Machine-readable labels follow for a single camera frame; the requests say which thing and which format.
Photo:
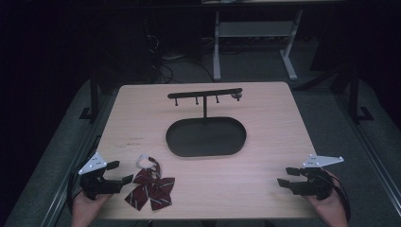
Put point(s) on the black hook rack with tray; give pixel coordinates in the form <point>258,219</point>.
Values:
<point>205,137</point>

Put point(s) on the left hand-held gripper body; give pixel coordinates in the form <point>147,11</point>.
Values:
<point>96,184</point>

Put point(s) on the person's right hand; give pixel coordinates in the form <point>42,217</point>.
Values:
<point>331,211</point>

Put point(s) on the grey metal table frame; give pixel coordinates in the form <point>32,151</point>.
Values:
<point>252,29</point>

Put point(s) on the person's left hand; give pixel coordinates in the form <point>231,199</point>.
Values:
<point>84,211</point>

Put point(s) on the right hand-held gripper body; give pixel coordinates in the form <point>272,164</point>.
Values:
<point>315,186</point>

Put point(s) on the black metal stand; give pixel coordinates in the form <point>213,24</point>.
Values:
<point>94,94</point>
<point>354,94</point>

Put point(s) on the dark red striped bow tie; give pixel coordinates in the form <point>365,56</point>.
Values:
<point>151,189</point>

